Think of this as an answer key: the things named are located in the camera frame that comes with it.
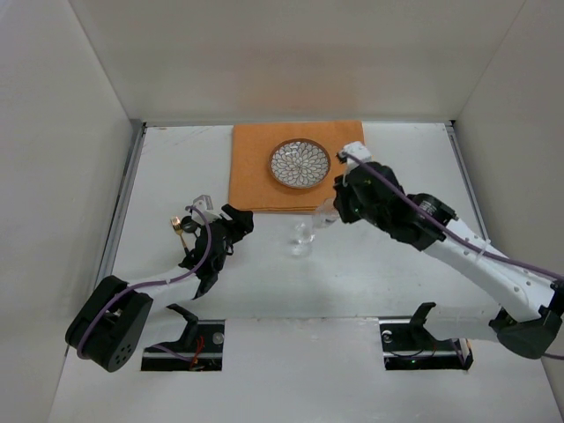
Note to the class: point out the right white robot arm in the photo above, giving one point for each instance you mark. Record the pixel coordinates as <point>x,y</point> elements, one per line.
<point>527,315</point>

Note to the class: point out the clear wine glass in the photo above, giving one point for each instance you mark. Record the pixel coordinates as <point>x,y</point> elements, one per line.
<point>303,234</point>

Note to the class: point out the orange cloth napkin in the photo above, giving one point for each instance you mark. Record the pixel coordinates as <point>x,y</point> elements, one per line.
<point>252,186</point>

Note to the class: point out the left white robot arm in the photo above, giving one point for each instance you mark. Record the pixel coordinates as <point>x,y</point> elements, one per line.
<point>120,317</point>

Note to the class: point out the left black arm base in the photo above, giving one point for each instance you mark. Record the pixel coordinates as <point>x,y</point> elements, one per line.
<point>183,342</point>

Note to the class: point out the gold fork dark handle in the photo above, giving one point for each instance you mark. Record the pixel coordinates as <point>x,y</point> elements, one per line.
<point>176,224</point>

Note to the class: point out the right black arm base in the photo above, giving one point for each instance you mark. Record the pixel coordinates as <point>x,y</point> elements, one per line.
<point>408,346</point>

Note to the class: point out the black spoon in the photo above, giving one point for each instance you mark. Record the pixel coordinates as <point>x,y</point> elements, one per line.
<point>188,226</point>

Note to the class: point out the floral patterned ceramic plate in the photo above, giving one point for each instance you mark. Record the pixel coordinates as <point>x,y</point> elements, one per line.
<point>299,163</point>

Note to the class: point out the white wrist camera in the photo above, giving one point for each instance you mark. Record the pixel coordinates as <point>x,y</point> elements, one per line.
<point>352,154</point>
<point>202,209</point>

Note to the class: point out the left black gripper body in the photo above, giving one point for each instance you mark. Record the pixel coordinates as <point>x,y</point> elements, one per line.
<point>217,241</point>

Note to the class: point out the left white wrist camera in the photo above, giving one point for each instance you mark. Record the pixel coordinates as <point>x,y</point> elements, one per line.
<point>202,209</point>

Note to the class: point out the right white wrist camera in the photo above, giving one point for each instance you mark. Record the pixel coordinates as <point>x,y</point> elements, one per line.
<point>352,154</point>

